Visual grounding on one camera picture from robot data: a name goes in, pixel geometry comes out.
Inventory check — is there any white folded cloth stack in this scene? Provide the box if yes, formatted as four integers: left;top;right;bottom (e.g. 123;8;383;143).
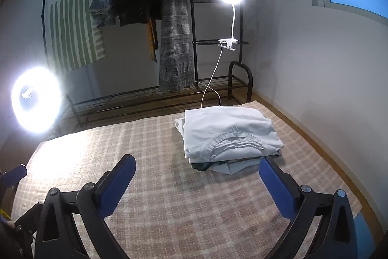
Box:
174;117;194;164

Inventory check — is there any white t-shirt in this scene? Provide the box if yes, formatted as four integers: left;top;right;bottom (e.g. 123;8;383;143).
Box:
184;107;284;164

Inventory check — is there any white ring light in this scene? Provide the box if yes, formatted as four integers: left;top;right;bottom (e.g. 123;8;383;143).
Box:
10;66;63;134

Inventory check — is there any white lamp cable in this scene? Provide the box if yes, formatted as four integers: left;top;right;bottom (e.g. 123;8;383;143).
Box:
193;46;225;109

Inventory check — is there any blue paper sheet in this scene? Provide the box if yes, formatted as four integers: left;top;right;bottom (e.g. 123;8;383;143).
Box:
355;212;376;259

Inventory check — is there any yellow hanging scarf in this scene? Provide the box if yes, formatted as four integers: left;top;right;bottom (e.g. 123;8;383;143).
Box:
147;18;159;62

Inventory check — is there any grey plaid hanging coat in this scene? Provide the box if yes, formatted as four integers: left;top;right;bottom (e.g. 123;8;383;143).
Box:
159;0;195;93

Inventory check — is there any pink plaid blanket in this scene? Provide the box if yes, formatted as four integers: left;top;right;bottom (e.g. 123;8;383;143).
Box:
11;114;289;258

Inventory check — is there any green striped wall hanging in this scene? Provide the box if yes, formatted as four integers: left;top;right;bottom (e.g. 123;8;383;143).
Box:
45;0;106;75

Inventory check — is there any black metal clothes rack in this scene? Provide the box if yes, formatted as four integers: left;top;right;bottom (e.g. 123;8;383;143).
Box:
41;0;254;138

